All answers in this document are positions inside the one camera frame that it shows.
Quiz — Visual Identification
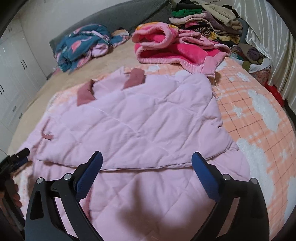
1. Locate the light pink quilted coat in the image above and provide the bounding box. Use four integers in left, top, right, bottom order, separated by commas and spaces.
22, 68, 250, 240

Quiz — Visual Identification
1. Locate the bag stuffed with clothes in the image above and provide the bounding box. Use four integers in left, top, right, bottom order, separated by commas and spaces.
230, 43, 273, 85

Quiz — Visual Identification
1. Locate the pile of folded clothes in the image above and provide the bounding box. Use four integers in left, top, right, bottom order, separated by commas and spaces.
169, 1, 243, 47

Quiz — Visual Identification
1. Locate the person's left hand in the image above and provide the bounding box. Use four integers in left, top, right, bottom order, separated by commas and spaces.
5, 179, 22, 207

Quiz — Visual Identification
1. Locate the orange plaid bear blanket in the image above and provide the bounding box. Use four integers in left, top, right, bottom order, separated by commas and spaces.
14, 56, 296, 239

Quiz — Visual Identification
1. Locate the blue flamingo print quilt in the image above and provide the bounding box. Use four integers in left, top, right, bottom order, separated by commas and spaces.
53, 24, 130, 72

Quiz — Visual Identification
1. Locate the red plastic bag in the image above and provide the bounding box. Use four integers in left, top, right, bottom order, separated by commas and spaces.
264, 82, 285, 108

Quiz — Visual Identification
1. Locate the tan bed sheet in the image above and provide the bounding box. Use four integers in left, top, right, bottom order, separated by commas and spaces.
8, 40, 139, 155

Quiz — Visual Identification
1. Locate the grey fabric headboard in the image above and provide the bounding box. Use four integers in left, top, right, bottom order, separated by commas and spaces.
49, 1, 171, 50

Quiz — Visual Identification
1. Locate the hot pink fleece blanket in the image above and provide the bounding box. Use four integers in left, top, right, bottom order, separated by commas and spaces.
132, 22, 231, 77

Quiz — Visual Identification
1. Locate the cream satin curtain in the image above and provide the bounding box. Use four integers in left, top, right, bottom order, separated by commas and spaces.
232, 0, 296, 110

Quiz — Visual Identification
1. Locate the white wardrobe with black handles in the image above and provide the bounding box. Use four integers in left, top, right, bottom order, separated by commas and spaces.
0, 17, 47, 154

